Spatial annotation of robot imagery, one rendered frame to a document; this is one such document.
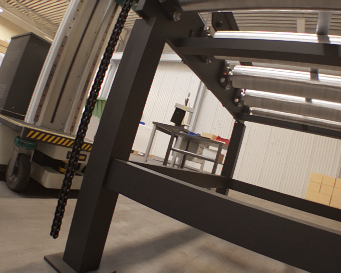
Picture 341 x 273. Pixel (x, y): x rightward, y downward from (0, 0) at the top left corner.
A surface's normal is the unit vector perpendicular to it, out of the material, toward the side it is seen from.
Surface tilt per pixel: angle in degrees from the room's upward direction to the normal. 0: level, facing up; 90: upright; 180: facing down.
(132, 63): 90
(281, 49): 90
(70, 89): 90
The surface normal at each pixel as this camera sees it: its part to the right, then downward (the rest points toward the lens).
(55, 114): 0.84, 0.20
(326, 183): -0.54, -0.23
